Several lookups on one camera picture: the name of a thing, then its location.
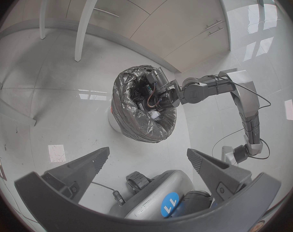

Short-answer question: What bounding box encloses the black cable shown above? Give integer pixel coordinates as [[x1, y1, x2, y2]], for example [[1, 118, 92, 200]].
[[209, 74, 272, 109], [212, 127, 270, 160], [91, 181, 125, 206]]

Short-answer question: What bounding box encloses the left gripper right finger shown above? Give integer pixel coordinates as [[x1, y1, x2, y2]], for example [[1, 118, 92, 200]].
[[187, 148, 253, 203]]

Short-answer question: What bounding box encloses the black plastic bag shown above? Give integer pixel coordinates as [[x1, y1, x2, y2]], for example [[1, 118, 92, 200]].
[[112, 65, 178, 143]]

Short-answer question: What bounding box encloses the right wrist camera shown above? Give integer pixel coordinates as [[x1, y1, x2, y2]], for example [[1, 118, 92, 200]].
[[144, 82, 157, 94]]

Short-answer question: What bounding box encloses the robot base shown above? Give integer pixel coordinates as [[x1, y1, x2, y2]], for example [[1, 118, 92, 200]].
[[109, 169, 218, 220]]

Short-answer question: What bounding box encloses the beige cabinet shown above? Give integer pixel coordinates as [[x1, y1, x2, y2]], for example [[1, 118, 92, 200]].
[[0, 0, 232, 73]]

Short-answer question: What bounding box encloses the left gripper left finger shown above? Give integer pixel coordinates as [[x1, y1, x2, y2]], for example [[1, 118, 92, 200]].
[[41, 147, 110, 203]]

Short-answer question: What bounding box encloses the white trash bin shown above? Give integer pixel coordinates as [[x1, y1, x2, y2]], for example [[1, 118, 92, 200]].
[[108, 98, 129, 133]]

